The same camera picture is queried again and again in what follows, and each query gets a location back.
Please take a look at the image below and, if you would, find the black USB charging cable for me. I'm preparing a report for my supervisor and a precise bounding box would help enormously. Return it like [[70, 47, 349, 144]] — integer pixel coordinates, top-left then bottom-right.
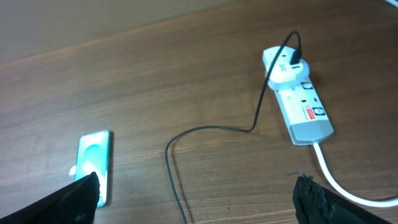
[[164, 30, 303, 224]]

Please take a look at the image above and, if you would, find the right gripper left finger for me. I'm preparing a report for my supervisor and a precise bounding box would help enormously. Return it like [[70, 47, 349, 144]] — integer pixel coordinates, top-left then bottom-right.
[[1, 172, 100, 224]]

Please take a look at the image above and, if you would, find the white power strip cord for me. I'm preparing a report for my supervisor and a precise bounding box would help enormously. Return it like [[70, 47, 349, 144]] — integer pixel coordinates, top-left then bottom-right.
[[312, 141, 398, 208]]

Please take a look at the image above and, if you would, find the white USB charger plug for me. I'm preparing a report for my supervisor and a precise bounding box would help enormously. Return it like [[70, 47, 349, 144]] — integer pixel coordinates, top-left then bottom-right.
[[262, 53, 310, 91]]

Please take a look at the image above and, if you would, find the Galaxy smartphone cyan screen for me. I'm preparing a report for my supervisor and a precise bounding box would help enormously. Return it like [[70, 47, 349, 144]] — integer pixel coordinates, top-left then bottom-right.
[[74, 130, 111, 207]]

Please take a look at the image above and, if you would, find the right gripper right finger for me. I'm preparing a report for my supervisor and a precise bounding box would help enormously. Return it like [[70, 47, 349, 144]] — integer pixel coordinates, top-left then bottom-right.
[[292, 175, 391, 224]]

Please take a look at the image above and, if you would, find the white power strip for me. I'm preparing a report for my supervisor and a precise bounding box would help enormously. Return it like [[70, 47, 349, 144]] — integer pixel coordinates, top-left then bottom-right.
[[261, 45, 335, 146]]

